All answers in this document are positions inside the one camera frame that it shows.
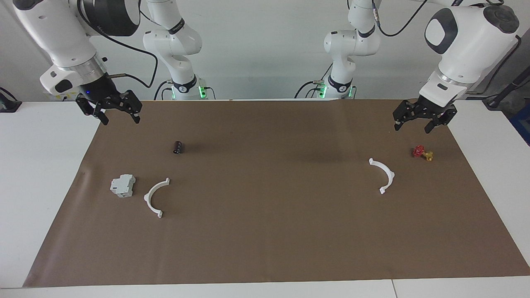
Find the red and yellow valve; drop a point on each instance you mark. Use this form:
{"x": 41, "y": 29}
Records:
{"x": 418, "y": 151}

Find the black cylindrical capacitor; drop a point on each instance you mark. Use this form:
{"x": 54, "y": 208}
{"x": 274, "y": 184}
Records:
{"x": 178, "y": 147}

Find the white circuit breaker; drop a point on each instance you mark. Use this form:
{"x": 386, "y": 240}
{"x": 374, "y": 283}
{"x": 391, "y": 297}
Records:
{"x": 122, "y": 186}

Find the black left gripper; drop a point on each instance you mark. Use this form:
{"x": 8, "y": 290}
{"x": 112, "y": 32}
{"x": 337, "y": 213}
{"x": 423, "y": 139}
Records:
{"x": 428, "y": 108}

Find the blue crate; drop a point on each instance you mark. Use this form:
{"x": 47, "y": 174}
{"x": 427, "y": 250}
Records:
{"x": 523, "y": 124}

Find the black tripod stand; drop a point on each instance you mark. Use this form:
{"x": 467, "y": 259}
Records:
{"x": 492, "y": 103}

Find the brown paper mat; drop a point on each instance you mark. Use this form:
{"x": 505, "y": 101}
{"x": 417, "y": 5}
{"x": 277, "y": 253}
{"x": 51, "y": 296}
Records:
{"x": 265, "y": 231}

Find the black clamp mount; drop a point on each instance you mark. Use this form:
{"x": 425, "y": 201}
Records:
{"x": 8, "y": 105}

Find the white wall socket box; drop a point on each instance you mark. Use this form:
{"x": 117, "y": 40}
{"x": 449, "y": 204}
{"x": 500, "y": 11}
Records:
{"x": 62, "y": 97}

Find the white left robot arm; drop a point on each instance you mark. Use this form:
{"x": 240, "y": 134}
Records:
{"x": 468, "y": 45}

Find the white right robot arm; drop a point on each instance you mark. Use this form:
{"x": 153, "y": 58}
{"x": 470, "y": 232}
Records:
{"x": 62, "y": 33}

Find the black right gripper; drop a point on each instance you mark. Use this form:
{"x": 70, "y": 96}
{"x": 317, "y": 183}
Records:
{"x": 99, "y": 93}

